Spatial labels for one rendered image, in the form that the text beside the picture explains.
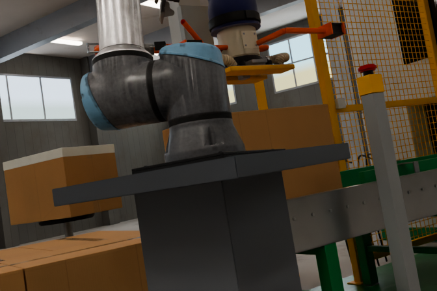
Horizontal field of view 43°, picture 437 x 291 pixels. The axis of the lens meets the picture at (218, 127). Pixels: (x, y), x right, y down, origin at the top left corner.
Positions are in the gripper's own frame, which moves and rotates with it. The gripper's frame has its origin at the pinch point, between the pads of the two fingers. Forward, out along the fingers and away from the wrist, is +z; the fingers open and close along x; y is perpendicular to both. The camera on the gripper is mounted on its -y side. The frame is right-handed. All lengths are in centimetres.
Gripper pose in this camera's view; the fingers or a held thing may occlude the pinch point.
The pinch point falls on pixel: (157, 13)
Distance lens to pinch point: 240.1
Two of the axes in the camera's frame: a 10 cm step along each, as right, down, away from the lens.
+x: -2.2, -7.1, 6.7
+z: -2.4, 7.1, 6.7
